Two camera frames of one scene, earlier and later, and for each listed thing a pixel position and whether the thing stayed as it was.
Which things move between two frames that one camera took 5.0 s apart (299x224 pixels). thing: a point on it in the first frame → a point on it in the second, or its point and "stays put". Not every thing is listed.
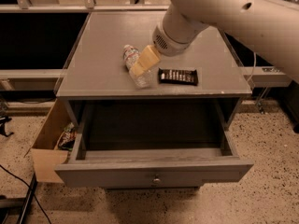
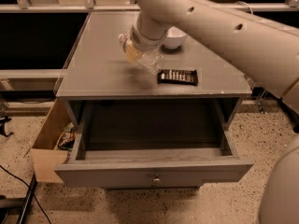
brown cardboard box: (45, 155) stays put
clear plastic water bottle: (130, 55) → (149, 61)
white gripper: (168, 46) → (144, 43)
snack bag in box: (67, 141) stays put
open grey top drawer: (152, 145) stays put
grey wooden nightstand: (95, 67) stays put
